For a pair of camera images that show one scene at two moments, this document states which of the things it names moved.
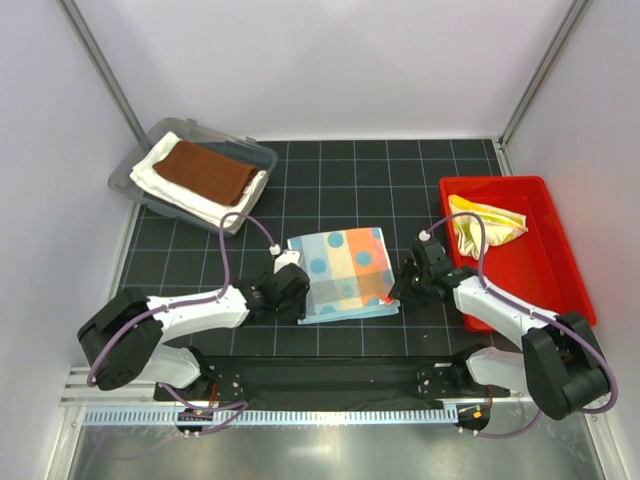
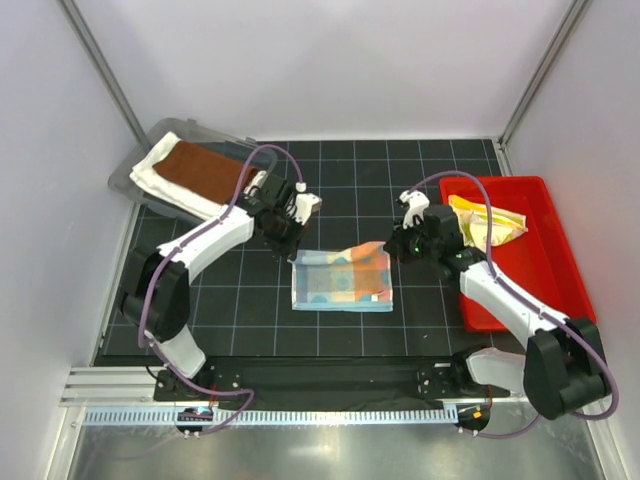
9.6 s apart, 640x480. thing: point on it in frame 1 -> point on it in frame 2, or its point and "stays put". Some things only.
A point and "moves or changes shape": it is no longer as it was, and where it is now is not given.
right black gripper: [402, 289] -> [397, 244]
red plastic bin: [535, 269] stays put
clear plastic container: [147, 143] stays put
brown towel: [212, 174] stays put
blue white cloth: [350, 275] moves or changes shape
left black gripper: [296, 310] -> [290, 248]
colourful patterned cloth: [500, 225] stays put
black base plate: [331, 379] stays put
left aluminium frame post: [73, 17] stays put
